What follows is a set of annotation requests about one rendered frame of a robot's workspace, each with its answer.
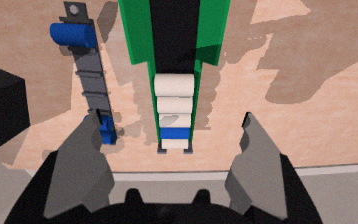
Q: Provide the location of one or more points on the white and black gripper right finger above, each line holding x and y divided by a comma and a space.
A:
262, 183

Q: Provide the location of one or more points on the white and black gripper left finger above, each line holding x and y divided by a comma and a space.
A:
73, 181

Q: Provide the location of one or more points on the blue cylinder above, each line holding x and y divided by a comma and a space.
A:
107, 123
109, 137
174, 133
73, 35

